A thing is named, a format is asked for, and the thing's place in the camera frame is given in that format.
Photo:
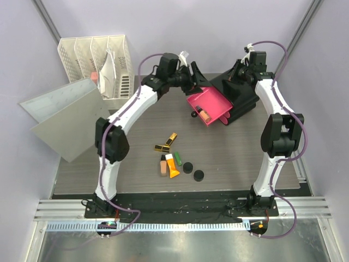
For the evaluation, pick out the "gold lipstick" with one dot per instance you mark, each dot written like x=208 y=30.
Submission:
x=162 y=148
x=171 y=139

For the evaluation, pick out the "black round jar left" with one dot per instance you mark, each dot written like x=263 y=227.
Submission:
x=187 y=167

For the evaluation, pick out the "grey ring binder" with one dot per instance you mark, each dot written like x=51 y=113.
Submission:
x=67 y=116

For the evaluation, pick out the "black drawer organizer box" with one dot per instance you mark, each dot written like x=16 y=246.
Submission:
x=239 y=93

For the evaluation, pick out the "gold lipstick lower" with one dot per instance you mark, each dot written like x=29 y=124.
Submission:
x=162 y=148

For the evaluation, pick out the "beige foundation bottle black cap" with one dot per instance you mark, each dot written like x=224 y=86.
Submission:
x=163 y=165

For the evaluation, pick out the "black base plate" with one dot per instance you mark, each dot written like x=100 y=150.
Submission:
x=172 y=207

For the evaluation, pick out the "pink middle drawer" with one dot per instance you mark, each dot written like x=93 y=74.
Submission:
x=224 y=118

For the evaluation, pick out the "black round jar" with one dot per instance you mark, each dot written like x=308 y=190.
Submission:
x=198 y=175
x=187 y=167

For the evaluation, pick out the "papers in file organizer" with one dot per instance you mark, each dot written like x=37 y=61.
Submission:
x=107 y=75

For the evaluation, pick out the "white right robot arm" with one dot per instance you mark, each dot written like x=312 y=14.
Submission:
x=281 y=135

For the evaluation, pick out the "green tube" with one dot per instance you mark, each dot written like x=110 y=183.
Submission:
x=178 y=159

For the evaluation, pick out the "pink item in organizer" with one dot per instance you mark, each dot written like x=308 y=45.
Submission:
x=94 y=77

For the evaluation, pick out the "white perforated file organizer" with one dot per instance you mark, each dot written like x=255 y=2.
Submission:
x=82 y=55

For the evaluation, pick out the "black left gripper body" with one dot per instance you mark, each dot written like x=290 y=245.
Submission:
x=185 y=80

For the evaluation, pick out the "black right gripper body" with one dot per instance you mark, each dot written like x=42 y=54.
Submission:
x=239 y=74

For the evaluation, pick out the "pink drawer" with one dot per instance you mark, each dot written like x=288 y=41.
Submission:
x=224 y=118
x=212 y=101

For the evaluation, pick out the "black round jar right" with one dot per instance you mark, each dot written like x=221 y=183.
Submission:
x=198 y=175

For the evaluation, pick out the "pink top drawer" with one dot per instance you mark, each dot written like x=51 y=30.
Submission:
x=212 y=101

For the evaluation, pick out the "aluminium rail frame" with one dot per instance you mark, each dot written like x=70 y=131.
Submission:
x=304 y=230

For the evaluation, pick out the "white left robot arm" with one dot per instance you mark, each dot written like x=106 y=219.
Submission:
x=111 y=133

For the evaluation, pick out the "peach foundation bottle black cap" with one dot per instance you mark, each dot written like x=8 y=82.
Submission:
x=204 y=115

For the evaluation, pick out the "orange cream tube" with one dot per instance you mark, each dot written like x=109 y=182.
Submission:
x=171 y=164

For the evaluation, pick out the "gold lipstick upper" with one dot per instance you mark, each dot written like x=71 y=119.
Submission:
x=171 y=139

